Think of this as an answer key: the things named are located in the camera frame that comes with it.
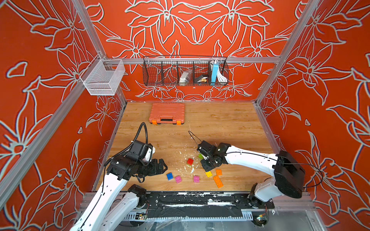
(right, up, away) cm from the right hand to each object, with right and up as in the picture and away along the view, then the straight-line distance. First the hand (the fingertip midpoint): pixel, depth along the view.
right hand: (202, 167), depth 80 cm
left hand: (-22, +3, -10) cm, 25 cm away
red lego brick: (-7, +2, +3) cm, 8 cm away
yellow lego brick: (+4, -4, +1) cm, 6 cm away
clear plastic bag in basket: (-10, +55, +11) cm, 57 cm away
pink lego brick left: (-14, -7, -1) cm, 16 cm away
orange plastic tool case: (-24, +31, +27) cm, 47 cm away
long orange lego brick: (+9, -8, -1) cm, 12 cm away
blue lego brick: (-19, -5, -1) cm, 19 cm away
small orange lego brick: (+10, -4, +2) cm, 11 cm away
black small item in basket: (-3, +53, +9) cm, 54 cm away
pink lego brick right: (-4, -6, -1) cm, 7 cm away
